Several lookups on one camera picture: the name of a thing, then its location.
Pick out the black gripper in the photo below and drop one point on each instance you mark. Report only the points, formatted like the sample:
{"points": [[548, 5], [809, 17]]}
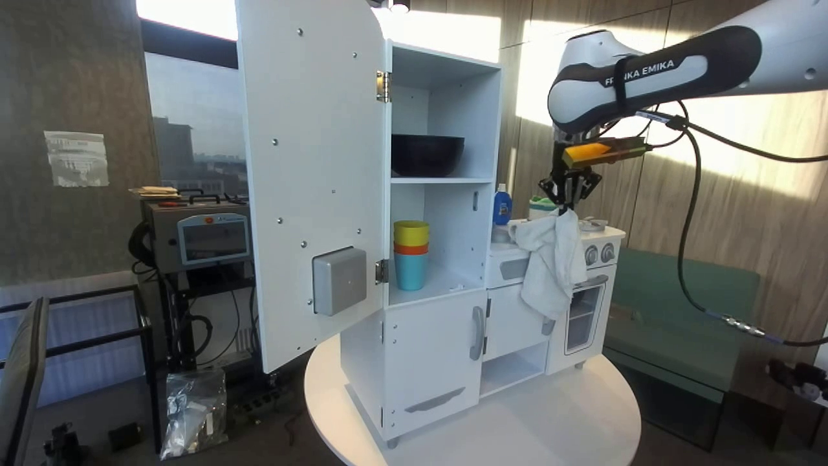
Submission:
{"points": [[572, 179]]}

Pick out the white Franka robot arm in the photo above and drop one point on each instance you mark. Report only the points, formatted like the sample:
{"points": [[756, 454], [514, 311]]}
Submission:
{"points": [[778, 52]]}

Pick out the white toy pot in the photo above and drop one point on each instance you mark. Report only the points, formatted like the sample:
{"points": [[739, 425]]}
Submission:
{"points": [[539, 209]]}

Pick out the blue bottle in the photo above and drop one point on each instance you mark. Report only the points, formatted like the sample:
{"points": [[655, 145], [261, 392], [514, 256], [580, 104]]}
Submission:
{"points": [[502, 209]]}

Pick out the black bowl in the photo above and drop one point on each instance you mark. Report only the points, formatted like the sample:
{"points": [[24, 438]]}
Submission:
{"points": [[427, 155]]}

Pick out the yellow plastic cup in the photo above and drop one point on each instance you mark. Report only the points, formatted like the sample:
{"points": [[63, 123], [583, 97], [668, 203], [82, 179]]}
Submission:
{"points": [[413, 234]]}

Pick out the orange plastic cup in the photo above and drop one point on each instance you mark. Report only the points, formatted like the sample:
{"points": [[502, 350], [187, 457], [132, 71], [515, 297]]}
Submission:
{"points": [[413, 250]]}

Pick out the blue plastic cup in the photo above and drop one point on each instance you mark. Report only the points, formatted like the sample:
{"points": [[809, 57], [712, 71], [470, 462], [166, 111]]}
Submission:
{"points": [[413, 273]]}

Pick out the green bench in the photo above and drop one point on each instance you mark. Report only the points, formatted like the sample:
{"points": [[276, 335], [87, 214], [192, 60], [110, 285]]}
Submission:
{"points": [[699, 344]]}

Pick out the white toy kitchen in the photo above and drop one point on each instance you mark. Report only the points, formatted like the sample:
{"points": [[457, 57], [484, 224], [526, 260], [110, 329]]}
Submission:
{"points": [[430, 363]]}

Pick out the round white table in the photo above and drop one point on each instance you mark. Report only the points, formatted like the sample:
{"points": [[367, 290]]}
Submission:
{"points": [[533, 440]]}

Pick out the white toy fridge door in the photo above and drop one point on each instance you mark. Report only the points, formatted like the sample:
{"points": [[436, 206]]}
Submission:
{"points": [[302, 171]]}

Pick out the black floor equipment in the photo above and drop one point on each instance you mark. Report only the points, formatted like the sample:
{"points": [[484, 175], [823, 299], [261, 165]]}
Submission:
{"points": [[805, 378]]}

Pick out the grey machine with screen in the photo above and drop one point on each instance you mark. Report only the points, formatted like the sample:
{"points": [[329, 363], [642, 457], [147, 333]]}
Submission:
{"points": [[198, 237]]}

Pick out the black equipment cart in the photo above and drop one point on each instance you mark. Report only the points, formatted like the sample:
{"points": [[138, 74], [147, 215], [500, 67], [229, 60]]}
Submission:
{"points": [[176, 326]]}

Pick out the tan flat box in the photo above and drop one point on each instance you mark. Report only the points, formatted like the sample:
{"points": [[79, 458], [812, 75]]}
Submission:
{"points": [[156, 192]]}

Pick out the clear plastic bag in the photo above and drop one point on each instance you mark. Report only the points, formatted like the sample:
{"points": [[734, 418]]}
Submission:
{"points": [[192, 410]]}

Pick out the paper sign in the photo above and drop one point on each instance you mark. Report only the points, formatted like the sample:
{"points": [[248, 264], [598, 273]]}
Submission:
{"points": [[79, 159]]}

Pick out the small black floor device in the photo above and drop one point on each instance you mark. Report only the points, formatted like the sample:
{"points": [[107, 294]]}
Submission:
{"points": [[125, 434], [63, 443]]}

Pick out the yellow wrist camera box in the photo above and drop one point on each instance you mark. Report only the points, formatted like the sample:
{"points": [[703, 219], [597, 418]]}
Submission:
{"points": [[597, 153]]}

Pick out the white wall radiator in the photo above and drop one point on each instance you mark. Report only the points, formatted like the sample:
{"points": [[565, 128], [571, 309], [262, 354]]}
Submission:
{"points": [[87, 338]]}

